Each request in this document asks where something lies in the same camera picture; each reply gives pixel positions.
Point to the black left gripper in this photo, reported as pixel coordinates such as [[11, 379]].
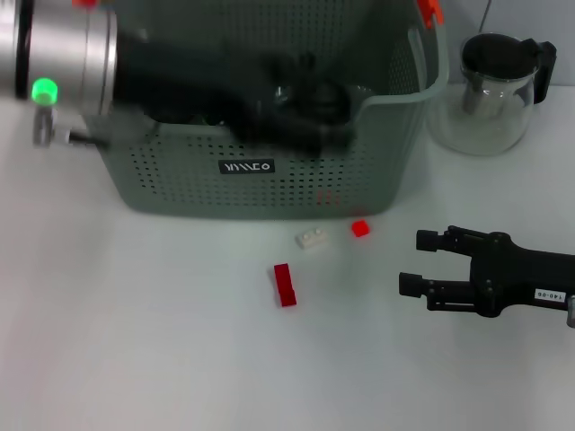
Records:
[[188, 81]]

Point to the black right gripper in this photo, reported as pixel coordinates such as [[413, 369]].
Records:
[[516, 278]]

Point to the small square red brick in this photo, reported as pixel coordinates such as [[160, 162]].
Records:
[[360, 228]]

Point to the white plastic brick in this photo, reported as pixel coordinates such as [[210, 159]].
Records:
[[312, 238]]

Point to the dark red long brick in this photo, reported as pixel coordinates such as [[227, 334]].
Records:
[[285, 287]]

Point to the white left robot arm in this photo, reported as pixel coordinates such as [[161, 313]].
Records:
[[58, 49]]

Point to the grey perforated storage bin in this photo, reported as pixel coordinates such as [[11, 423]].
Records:
[[269, 193]]

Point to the glass teapot with black lid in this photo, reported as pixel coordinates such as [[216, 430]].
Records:
[[489, 125]]

